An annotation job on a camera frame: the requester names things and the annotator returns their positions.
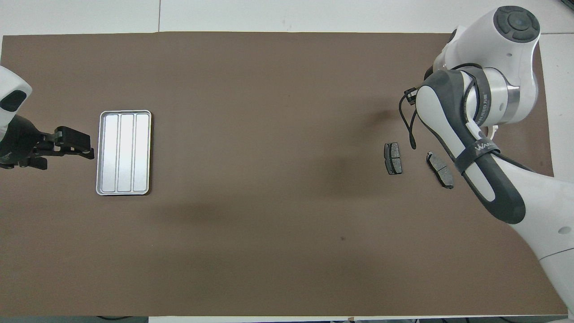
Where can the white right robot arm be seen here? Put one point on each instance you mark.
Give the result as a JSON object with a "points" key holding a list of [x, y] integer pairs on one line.
{"points": [[506, 54]]}

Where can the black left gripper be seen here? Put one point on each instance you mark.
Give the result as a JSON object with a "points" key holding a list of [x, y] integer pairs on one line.
{"points": [[20, 146]]}

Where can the white semicircular bracket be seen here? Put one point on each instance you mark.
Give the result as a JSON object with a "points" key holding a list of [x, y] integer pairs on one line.
{"points": [[495, 131]]}

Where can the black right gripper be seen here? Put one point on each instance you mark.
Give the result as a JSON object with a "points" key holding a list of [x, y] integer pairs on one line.
{"points": [[411, 96]]}

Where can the short dark brake pad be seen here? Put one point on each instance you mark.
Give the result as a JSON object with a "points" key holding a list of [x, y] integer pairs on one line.
{"points": [[393, 158]]}

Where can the brown table mat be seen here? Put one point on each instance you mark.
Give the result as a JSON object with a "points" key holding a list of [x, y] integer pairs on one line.
{"points": [[287, 89]]}

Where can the silver metal tray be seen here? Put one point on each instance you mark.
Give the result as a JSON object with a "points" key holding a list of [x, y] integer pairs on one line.
{"points": [[123, 152]]}

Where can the long dark brake pad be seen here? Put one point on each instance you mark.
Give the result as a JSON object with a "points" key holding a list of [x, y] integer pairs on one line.
{"points": [[441, 170]]}

